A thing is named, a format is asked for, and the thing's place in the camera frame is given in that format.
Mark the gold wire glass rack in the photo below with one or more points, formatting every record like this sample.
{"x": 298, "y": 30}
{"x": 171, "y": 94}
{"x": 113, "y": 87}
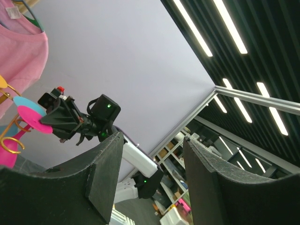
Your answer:
{"x": 15, "y": 120}

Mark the yellow plastic wine glass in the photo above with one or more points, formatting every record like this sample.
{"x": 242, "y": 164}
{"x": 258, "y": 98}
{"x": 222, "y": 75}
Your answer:
{"x": 3, "y": 83}

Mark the pink cloth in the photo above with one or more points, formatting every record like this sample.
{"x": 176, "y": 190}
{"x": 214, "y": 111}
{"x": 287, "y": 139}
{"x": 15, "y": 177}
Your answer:
{"x": 23, "y": 48}

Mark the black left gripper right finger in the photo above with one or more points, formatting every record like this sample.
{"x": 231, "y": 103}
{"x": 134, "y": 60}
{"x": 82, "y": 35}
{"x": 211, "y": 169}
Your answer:
{"x": 224, "y": 194}

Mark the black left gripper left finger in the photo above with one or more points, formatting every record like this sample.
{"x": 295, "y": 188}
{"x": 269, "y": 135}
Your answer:
{"x": 80, "y": 191}

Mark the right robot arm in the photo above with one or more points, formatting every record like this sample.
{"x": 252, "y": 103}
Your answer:
{"x": 144, "y": 183}

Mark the storage shelf unit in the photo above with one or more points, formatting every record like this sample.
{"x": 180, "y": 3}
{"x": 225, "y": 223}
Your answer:
{"x": 172, "y": 191}

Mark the blue plastic wine glass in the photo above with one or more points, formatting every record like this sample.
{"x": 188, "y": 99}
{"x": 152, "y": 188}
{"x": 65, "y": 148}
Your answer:
{"x": 22, "y": 101}

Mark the aluminium frame beam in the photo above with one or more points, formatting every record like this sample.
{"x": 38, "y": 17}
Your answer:
{"x": 279, "y": 104}

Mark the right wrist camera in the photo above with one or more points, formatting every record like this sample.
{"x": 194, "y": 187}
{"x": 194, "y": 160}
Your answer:
{"x": 47, "y": 100}

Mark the magenta plastic wine glass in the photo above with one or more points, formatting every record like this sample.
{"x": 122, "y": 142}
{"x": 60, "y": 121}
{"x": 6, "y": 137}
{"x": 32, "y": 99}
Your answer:
{"x": 31, "y": 119}

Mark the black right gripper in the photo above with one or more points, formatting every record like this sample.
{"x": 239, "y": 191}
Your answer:
{"x": 66, "y": 120}

